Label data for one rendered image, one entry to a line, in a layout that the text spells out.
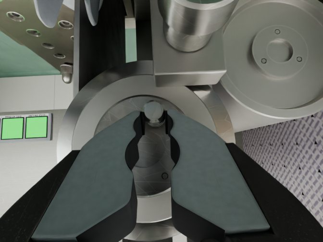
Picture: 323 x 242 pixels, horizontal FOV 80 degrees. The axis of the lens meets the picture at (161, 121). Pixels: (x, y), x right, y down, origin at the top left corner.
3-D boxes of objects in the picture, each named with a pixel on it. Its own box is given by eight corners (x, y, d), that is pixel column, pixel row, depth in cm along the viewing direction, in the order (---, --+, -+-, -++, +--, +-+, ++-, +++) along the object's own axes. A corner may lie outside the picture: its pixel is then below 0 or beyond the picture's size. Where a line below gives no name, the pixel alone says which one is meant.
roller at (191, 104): (211, 69, 16) (226, 218, 14) (181, 118, 41) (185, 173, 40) (71, 78, 16) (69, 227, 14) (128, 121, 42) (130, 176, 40)
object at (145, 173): (72, 170, 14) (119, 78, 15) (84, 167, 16) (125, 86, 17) (168, 217, 13) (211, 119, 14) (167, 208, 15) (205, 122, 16)
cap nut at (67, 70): (71, 63, 49) (71, 80, 48) (78, 69, 53) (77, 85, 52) (56, 64, 49) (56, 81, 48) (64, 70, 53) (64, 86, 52)
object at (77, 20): (80, -79, 20) (78, 97, 17) (125, 43, 43) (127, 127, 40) (75, -79, 20) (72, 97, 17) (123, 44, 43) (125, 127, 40)
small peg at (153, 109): (161, 125, 11) (138, 118, 11) (161, 130, 14) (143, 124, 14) (168, 103, 11) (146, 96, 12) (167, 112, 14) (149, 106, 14)
